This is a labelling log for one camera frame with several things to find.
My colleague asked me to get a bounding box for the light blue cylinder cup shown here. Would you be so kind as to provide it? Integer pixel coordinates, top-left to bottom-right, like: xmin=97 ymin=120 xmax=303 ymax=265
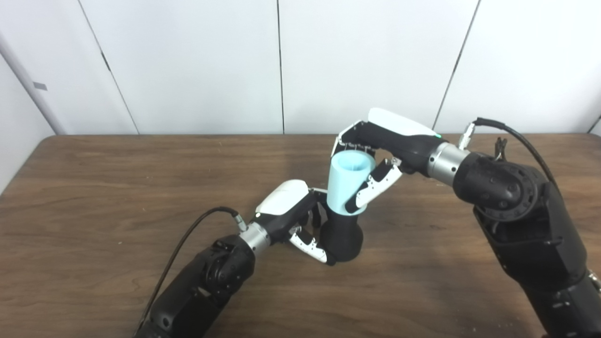
xmin=327 ymin=151 xmax=376 ymax=216

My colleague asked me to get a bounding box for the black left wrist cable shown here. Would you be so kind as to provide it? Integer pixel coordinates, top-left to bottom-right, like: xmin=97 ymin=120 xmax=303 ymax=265
xmin=136 ymin=207 xmax=248 ymax=331

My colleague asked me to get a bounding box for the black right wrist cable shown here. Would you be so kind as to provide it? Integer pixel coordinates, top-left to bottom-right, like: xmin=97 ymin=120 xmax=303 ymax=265
xmin=459 ymin=117 xmax=559 ymax=191

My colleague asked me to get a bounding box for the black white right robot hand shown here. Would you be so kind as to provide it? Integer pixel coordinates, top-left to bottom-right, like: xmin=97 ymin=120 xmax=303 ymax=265
xmin=331 ymin=108 xmax=444 ymax=214

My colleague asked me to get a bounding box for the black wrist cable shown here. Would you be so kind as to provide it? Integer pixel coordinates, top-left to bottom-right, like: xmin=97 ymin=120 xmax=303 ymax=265
xmin=136 ymin=207 xmax=248 ymax=331
xmin=459 ymin=117 xmax=559 ymax=191

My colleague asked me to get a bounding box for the black flared nozzle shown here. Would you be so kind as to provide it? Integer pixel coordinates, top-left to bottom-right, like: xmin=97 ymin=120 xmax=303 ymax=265
xmin=321 ymin=209 xmax=364 ymax=262

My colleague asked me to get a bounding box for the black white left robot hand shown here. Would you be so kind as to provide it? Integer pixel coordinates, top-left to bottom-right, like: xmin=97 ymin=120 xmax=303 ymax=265
xmin=254 ymin=179 xmax=339 ymax=266

